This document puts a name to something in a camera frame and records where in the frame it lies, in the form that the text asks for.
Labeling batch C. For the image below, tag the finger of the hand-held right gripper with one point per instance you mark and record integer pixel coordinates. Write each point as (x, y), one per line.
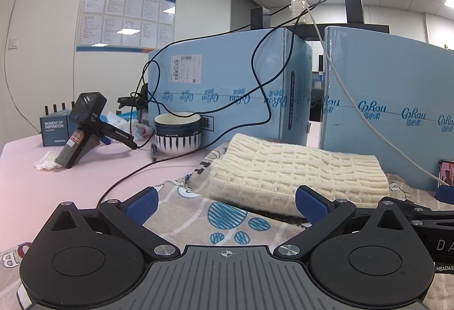
(445, 194)

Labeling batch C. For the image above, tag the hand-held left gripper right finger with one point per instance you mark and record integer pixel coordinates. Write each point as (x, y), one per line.
(312, 205)

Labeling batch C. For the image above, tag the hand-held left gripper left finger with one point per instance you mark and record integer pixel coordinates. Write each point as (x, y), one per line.
(142, 205)

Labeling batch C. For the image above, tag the cream knit sweater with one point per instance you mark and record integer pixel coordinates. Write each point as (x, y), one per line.
(283, 168)

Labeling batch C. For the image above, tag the smartphone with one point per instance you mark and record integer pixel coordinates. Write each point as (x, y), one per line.
(447, 171)

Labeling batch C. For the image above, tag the black pen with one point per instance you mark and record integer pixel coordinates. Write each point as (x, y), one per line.
(154, 153)

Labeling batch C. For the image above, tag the paw print blanket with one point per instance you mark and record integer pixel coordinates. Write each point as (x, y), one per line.
(198, 207)

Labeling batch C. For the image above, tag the white striped ceramic bowl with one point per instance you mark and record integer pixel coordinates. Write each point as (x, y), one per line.
(177, 144)

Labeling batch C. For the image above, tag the white plastic bag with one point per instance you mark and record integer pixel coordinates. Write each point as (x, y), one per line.
(119, 122)

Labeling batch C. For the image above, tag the blue rimmed ceramic bowl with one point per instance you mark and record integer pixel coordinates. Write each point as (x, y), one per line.
(177, 125)

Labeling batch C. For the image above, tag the pink sheet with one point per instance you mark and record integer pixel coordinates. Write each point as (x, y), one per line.
(53, 196)

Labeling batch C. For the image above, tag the spare hand-held gripper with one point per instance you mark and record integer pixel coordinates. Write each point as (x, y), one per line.
(83, 134)

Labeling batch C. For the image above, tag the black clamp device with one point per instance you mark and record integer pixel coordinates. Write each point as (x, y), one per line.
(133, 100)

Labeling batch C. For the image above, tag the crumpled white tissue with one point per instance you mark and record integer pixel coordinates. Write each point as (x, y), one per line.
(46, 161)

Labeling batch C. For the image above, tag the small dark blue box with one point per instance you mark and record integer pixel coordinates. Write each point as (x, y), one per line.
(56, 129)

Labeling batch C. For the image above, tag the light blue cardboard box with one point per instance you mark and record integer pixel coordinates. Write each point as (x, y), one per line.
(390, 83)
(220, 76)

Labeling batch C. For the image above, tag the black router antennas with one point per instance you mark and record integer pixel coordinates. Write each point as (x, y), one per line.
(55, 108)

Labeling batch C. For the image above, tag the black box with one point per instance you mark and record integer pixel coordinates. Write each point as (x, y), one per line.
(259, 17)

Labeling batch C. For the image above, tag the white knobby figurine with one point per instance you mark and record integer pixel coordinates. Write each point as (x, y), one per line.
(298, 8)

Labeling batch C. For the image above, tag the black power adapter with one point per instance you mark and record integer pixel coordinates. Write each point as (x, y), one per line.
(354, 8)

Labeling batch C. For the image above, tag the wall poster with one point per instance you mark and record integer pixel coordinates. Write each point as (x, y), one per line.
(124, 15)

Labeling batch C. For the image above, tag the white light switch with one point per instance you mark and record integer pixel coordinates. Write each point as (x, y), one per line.
(12, 43)

